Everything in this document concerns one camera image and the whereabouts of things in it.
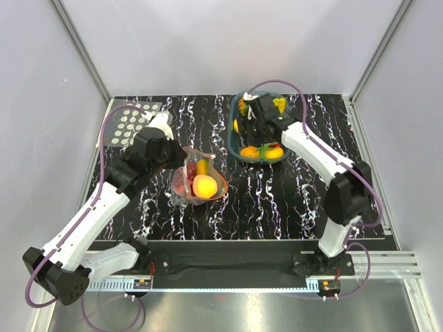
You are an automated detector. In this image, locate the white slotted cable duct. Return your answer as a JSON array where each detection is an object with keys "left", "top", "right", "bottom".
[{"left": 87, "top": 278, "right": 320, "bottom": 293}]

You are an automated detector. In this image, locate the pink dragon fruit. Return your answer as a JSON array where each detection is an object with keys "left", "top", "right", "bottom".
[{"left": 257, "top": 142, "right": 280, "bottom": 161}]

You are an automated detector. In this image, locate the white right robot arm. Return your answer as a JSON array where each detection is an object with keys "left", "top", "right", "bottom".
[{"left": 237, "top": 93, "right": 373, "bottom": 274}]

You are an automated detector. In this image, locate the clear sheet with white dots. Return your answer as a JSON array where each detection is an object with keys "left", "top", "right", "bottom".
[{"left": 103, "top": 98, "right": 162, "bottom": 148}]

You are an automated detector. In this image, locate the aluminium frame rail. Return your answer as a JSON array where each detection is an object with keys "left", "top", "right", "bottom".
[{"left": 300, "top": 250, "right": 422, "bottom": 279}]

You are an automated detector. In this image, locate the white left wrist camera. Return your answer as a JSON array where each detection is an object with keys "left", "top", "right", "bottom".
[{"left": 149, "top": 111, "right": 174, "bottom": 140}]

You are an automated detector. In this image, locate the clear zip top bag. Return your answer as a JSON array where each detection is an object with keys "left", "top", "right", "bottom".
[{"left": 170, "top": 147, "right": 228, "bottom": 206}]

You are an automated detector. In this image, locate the small yellow orange fruit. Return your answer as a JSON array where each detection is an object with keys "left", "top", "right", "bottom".
[{"left": 264, "top": 146, "right": 284, "bottom": 160}]

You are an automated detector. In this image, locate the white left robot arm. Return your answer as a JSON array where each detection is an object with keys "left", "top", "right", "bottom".
[{"left": 22, "top": 124, "right": 186, "bottom": 308}]

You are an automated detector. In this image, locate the orange pineapple toy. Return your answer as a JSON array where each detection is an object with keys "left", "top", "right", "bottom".
[{"left": 237, "top": 97, "right": 249, "bottom": 117}]

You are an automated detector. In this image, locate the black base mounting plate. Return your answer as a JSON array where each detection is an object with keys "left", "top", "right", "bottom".
[{"left": 147, "top": 240, "right": 355, "bottom": 277}]

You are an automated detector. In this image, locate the yellow lemon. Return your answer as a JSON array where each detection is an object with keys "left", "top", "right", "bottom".
[{"left": 233, "top": 119, "right": 239, "bottom": 134}]

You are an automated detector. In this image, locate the transparent blue plastic fruit tray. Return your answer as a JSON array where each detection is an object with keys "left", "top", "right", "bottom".
[{"left": 228, "top": 93, "right": 291, "bottom": 165}]

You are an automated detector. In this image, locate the yellow banana bunch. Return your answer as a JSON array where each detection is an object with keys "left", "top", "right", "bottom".
[{"left": 273, "top": 98, "right": 287, "bottom": 113}]

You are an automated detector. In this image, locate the pink peach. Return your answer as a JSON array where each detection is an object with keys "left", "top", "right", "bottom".
[{"left": 172, "top": 170, "right": 188, "bottom": 196}]

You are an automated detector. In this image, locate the purple grape bunch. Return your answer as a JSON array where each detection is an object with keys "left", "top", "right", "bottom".
[{"left": 186, "top": 162, "right": 197, "bottom": 183}]

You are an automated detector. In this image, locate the yellow green mango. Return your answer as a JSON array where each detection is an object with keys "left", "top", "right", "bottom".
[{"left": 195, "top": 158, "right": 210, "bottom": 176}]

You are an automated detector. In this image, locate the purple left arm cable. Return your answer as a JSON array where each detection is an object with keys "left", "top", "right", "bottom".
[{"left": 26, "top": 105, "right": 157, "bottom": 330}]

